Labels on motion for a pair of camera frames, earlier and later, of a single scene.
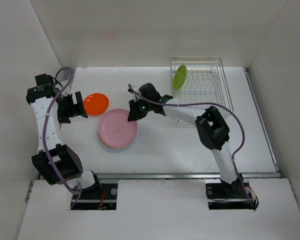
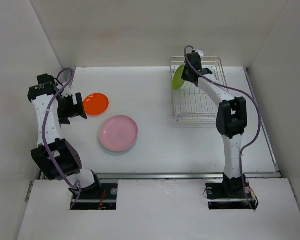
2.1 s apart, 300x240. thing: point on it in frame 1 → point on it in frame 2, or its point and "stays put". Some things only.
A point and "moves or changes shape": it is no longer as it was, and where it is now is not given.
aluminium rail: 185,176 stays put
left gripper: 64,117 stays put
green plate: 180,77 stays put
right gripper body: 144,107 → 185,73
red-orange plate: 96,104 stays put
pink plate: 115,130 moves or changes shape
